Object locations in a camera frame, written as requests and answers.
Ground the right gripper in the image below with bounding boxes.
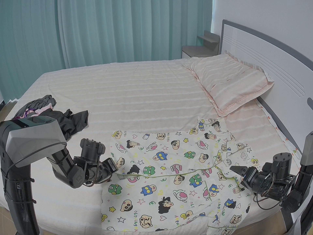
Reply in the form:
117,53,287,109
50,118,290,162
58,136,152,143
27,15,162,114
230,165,272,196

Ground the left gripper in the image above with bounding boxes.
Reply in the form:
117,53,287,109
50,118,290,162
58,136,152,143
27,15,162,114
91,157,119,184

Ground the white printed pyjama top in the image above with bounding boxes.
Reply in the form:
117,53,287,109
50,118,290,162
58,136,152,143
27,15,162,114
100,115,263,235

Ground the bed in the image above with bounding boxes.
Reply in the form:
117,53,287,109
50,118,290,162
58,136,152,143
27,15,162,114
0,19,313,235

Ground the black garment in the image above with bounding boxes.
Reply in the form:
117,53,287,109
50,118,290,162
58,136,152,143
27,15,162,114
32,109,89,141

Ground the pink garment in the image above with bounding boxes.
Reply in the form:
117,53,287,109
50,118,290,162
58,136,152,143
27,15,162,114
24,106,53,118

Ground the pink striped pillow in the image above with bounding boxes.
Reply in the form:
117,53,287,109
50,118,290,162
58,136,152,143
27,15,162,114
182,50,275,118

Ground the grey garment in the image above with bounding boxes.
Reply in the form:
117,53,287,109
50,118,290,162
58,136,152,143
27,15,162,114
16,94,57,118

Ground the purple satin garment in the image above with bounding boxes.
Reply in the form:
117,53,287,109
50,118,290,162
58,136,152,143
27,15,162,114
14,108,31,119

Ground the grey bedside table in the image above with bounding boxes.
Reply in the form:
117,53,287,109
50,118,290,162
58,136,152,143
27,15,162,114
181,30,220,59

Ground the blue-green curtain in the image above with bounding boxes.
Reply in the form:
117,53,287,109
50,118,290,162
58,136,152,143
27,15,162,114
57,0,216,71
0,0,61,103

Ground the black cable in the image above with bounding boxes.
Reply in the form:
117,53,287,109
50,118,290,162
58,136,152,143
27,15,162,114
4,142,68,181
253,193,282,212
82,176,113,188

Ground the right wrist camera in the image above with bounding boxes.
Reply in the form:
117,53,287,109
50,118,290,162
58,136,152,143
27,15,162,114
262,162,275,178

